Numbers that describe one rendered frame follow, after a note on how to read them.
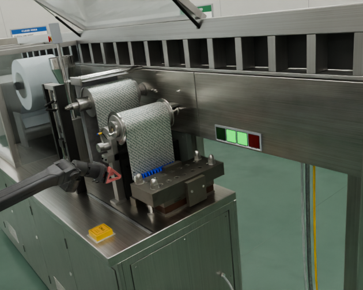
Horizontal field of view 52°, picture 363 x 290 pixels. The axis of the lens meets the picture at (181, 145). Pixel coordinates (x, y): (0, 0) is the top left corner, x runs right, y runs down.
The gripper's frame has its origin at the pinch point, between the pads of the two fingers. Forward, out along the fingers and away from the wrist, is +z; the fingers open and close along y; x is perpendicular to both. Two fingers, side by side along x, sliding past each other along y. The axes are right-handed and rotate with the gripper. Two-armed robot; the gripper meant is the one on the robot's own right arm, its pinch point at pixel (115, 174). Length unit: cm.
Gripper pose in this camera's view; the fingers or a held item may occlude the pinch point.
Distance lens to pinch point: 160.7
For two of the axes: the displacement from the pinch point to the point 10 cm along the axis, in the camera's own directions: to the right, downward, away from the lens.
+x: 2.9, -9.6, -0.1
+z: 7.3, 2.1, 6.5
